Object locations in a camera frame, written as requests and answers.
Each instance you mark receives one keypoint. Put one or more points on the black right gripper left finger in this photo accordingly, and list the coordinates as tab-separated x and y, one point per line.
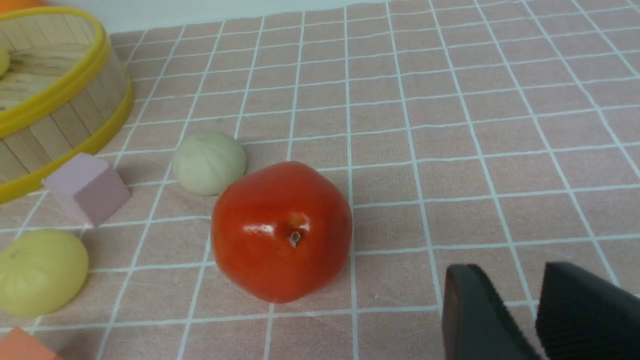
476	324

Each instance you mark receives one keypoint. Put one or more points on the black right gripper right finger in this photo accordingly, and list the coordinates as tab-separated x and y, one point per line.
581	316

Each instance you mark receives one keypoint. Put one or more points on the white bun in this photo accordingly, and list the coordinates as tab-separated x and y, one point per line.
206	163

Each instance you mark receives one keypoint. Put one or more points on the yellow bun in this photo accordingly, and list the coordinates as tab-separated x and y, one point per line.
41	272

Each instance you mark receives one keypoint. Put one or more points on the bamboo steamer tray yellow rim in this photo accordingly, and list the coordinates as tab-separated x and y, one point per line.
66	92

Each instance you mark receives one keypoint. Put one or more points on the red tomato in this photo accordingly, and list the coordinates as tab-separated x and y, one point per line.
282	232

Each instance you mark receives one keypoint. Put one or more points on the pink foam cube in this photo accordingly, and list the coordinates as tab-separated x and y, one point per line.
87	189

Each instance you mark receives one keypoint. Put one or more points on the orange foam block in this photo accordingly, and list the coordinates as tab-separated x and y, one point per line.
17	344

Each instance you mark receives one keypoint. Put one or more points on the orange fruit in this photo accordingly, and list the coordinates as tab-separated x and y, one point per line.
8	6

